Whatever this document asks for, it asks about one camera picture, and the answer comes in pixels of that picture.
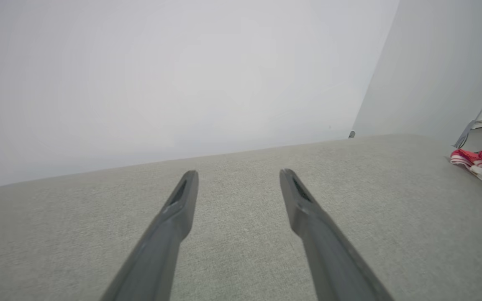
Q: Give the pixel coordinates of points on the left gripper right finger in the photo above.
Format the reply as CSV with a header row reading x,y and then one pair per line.
x,y
329,259

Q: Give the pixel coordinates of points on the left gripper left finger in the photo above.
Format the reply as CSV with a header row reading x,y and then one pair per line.
x,y
161,242

